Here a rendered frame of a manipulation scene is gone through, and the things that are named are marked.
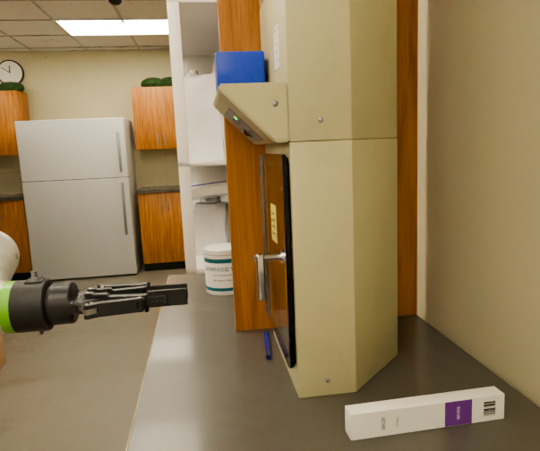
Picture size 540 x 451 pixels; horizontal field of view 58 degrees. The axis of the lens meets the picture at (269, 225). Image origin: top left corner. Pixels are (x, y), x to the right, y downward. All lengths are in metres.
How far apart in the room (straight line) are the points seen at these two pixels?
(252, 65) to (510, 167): 0.54
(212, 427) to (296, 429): 0.14
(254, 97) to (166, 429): 0.58
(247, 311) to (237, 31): 0.68
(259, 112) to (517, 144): 0.49
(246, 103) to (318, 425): 0.55
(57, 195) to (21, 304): 5.04
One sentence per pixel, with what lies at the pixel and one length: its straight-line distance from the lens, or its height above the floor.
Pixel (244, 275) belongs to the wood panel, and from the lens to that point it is 1.25.
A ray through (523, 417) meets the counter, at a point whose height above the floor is 0.94.
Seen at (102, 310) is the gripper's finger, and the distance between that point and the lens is 0.89.
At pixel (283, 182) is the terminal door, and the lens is 0.86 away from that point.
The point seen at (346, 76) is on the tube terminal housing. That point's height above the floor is 1.52.
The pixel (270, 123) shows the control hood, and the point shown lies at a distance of 0.85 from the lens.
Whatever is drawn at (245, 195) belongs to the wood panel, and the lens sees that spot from 1.22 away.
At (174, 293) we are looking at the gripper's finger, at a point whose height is 1.15.
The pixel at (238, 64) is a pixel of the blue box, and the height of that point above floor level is 1.57.
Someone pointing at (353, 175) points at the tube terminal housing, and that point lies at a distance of 0.88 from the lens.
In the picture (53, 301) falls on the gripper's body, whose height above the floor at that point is 1.16.
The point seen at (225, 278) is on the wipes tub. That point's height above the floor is 1.00.
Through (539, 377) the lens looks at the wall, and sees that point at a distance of 1.06.
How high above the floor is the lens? 1.40
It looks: 9 degrees down
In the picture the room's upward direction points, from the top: 3 degrees counter-clockwise
